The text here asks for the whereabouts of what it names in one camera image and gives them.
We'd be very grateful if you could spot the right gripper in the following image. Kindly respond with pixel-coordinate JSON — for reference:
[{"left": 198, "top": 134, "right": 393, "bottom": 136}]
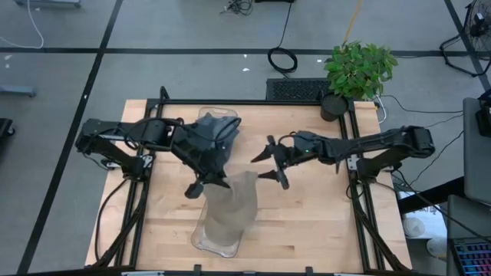
[{"left": 251, "top": 134, "right": 298, "bottom": 191}]

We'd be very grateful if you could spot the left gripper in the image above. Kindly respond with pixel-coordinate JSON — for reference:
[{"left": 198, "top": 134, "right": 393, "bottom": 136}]
[{"left": 185, "top": 151, "right": 232, "bottom": 199}]

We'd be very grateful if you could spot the grey baseball cap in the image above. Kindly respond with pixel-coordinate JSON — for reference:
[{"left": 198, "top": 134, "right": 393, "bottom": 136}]
[{"left": 193, "top": 113, "right": 242, "bottom": 162}]

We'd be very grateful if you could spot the clear plastic bin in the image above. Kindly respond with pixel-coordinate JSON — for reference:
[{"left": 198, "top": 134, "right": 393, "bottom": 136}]
[
  {"left": 193, "top": 106, "right": 241, "bottom": 162},
  {"left": 190, "top": 199, "right": 249, "bottom": 258}
]

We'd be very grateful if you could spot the black perforated floor mat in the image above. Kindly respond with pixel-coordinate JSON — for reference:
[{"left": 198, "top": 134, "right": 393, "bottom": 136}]
[{"left": 265, "top": 77, "right": 333, "bottom": 102}]

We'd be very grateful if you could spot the black plant pot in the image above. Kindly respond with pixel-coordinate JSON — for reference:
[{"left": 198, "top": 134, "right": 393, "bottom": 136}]
[{"left": 319, "top": 93, "right": 350, "bottom": 123}]

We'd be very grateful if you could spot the green leafy plant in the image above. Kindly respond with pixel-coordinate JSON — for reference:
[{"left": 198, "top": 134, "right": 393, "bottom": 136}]
[{"left": 324, "top": 41, "right": 399, "bottom": 101}]

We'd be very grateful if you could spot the white paper cup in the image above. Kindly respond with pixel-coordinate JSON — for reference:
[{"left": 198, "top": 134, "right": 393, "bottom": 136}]
[{"left": 403, "top": 216, "right": 426, "bottom": 238}]

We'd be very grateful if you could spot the yellow pole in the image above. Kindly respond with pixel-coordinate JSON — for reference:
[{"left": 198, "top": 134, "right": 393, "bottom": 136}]
[{"left": 342, "top": 0, "right": 364, "bottom": 45}]

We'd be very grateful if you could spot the black desk device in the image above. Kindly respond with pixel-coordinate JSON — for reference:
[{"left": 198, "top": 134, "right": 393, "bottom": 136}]
[{"left": 475, "top": 90, "right": 491, "bottom": 138}]

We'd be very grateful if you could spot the grey table foot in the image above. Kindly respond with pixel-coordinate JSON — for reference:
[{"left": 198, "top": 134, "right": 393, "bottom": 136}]
[{"left": 0, "top": 84, "right": 38, "bottom": 97}]

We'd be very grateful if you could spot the laptop with rainbow keyboard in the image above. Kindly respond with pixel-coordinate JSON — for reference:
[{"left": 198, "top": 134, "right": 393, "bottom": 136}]
[{"left": 447, "top": 194, "right": 491, "bottom": 276}]

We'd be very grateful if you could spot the black floor fan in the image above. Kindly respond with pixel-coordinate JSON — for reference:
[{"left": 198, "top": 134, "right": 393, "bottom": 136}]
[{"left": 440, "top": 0, "right": 491, "bottom": 77}]

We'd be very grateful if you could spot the black aluminium table frame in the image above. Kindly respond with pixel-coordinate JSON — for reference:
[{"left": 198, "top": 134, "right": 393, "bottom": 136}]
[{"left": 91, "top": 86, "right": 414, "bottom": 276}]

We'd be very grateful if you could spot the coiled black cable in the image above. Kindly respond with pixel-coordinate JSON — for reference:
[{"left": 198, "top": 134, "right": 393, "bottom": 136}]
[{"left": 267, "top": 2, "right": 299, "bottom": 77}]

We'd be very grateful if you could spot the thin black floor cable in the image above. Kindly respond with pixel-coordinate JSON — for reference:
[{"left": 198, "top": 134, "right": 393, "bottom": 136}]
[{"left": 379, "top": 94, "right": 465, "bottom": 115}]

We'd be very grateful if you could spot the black cable bundle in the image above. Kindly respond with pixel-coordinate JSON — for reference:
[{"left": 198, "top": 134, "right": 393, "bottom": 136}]
[{"left": 220, "top": 0, "right": 254, "bottom": 16}]

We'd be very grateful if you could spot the white floor cable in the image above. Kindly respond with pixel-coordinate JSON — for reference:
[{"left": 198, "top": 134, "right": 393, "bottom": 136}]
[{"left": 0, "top": 0, "right": 45, "bottom": 50}]

